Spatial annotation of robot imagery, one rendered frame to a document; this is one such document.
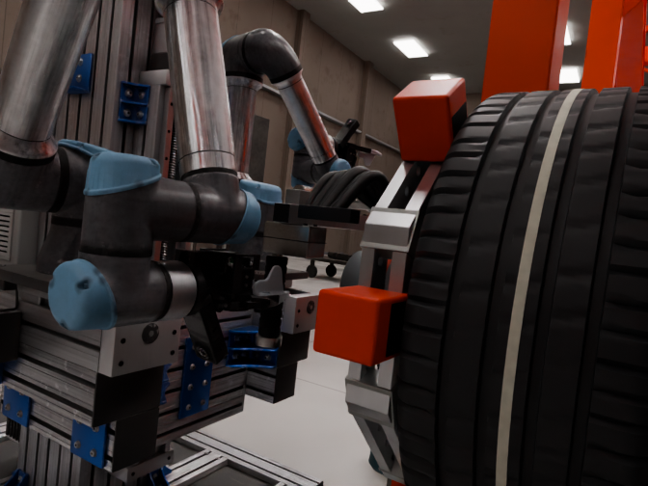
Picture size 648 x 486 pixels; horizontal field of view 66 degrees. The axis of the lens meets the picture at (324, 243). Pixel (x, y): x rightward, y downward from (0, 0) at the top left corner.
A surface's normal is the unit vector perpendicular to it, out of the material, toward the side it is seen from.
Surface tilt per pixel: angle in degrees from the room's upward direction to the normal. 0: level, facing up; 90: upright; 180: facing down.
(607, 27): 90
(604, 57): 90
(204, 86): 72
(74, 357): 90
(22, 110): 124
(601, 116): 40
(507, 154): 52
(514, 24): 90
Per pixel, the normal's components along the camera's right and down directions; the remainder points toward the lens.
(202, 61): 0.40, -0.23
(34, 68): 0.15, 0.58
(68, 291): -0.53, -0.03
